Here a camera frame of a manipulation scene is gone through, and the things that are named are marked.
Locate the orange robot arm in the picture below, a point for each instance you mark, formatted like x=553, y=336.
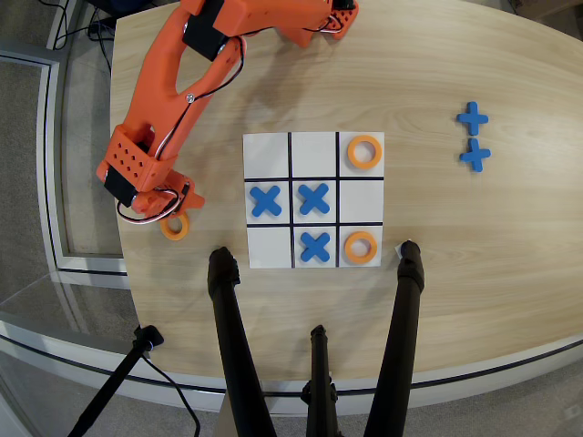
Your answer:
x=155, y=91

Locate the blue foam cross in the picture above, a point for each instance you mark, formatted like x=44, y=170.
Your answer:
x=314, y=199
x=473, y=119
x=266, y=201
x=315, y=247
x=475, y=155

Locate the white tic-tac-toe board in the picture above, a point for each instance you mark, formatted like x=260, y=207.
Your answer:
x=268, y=155

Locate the thin black stand pole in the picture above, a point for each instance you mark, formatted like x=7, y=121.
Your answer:
x=114, y=382

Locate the short black tripod leg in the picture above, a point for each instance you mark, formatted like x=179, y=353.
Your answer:
x=320, y=364

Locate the grey metal floor frame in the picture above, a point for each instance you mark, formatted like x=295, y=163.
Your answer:
x=48, y=159

